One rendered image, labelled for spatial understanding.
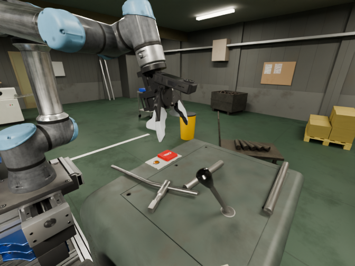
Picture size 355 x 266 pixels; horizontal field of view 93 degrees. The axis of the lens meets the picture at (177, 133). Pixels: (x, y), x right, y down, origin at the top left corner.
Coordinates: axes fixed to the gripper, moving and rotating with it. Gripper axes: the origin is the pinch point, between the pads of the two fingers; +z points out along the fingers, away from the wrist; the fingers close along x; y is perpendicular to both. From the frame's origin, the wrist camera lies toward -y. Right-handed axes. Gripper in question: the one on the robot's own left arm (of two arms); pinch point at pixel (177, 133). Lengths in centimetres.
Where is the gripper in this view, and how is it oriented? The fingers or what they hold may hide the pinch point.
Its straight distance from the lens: 50.3
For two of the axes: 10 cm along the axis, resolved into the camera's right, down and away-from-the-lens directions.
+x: -5.2, 3.5, -7.8
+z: 2.5, 9.3, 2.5
